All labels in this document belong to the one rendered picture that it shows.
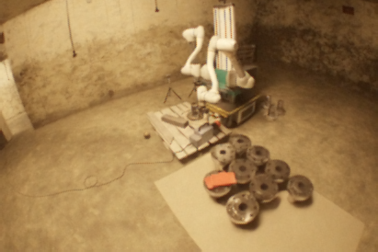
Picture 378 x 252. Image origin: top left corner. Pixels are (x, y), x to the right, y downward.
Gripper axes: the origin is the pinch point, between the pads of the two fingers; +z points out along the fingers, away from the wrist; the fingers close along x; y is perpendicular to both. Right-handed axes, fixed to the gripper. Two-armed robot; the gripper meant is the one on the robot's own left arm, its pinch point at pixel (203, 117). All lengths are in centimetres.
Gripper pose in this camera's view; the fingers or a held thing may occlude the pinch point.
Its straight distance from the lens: 182.5
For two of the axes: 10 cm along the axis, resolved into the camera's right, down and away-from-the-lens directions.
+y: 7.5, -3.8, 5.4
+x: -6.6, -3.1, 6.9
